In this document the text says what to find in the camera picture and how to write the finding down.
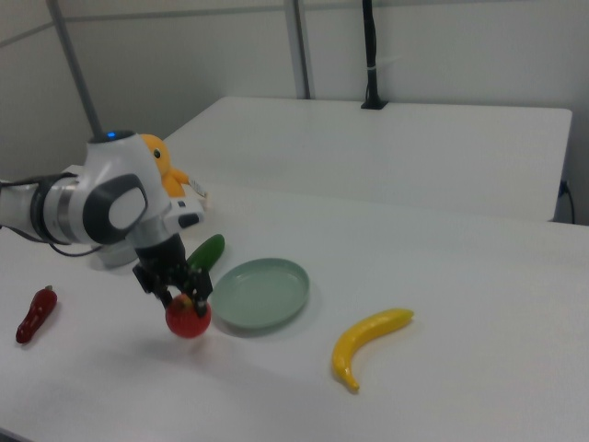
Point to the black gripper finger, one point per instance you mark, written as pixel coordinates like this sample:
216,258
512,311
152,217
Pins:
166,297
200,307

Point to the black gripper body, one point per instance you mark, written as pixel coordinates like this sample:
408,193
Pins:
165,267

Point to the red apple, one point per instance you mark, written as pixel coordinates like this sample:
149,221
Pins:
186,324

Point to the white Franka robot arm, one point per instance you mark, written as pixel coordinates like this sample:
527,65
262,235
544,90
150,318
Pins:
115,156

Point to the green cucumber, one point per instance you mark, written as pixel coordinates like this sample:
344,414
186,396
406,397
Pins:
209,251

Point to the pale green plate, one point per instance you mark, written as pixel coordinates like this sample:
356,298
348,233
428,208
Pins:
262,294

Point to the yellow card hang tag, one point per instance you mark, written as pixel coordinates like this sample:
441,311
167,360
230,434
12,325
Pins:
206,201

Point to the white paper hang tag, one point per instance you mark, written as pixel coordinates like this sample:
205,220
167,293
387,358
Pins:
198,186

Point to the orange plush duck toy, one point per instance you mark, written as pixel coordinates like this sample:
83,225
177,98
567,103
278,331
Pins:
168,175

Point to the red chili pepper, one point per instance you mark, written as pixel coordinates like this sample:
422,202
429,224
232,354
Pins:
34,317

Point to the yellow banana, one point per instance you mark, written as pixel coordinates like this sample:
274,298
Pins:
363,336

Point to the white rectangular side table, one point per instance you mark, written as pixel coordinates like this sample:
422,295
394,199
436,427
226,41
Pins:
368,152

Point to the grey metal partition post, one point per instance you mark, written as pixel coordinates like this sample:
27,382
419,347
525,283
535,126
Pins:
303,46
76,69

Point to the black camera pole with base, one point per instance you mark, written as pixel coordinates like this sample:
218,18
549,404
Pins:
372,55

